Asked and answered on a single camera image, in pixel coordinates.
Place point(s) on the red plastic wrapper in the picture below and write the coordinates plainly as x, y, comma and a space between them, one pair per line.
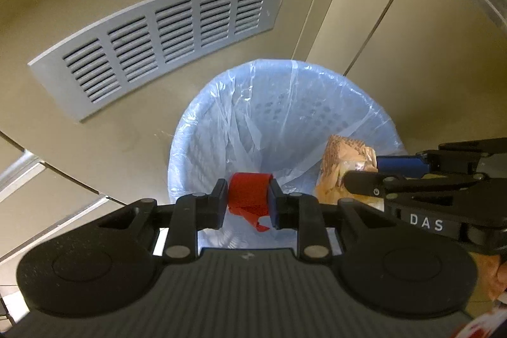
247, 197

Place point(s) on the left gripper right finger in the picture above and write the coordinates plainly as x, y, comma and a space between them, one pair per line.
302, 213

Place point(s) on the person's right hand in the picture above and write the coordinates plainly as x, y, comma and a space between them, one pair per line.
491, 282

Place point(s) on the grey cabinet vent grille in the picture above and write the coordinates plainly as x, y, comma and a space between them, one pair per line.
112, 57

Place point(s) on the blue lined trash basket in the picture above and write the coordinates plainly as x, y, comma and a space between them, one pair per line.
272, 116

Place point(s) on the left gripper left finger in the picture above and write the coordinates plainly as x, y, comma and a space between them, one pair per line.
193, 213

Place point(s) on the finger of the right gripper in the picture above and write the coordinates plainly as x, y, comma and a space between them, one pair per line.
367, 183
408, 166

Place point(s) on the orange snack bag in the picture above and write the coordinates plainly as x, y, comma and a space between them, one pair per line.
342, 155

